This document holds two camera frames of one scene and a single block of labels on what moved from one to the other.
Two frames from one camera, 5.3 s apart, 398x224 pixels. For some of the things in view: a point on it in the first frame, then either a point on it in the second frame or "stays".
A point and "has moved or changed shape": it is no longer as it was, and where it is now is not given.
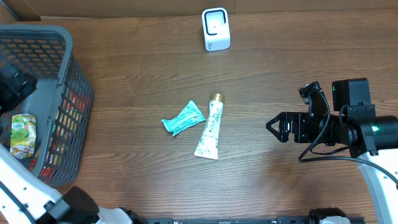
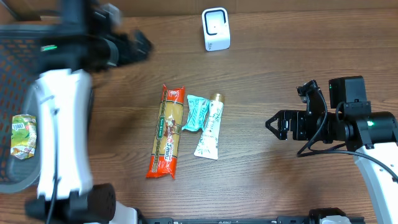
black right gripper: (296, 127) stays
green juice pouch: (23, 135) stays
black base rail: (280, 220) stays
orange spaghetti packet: (73, 113) has moved or changed shape
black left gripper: (15, 88) -> (131, 50)
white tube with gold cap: (208, 145) stays
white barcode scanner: (216, 28) stays
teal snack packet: (189, 117) -> (197, 109)
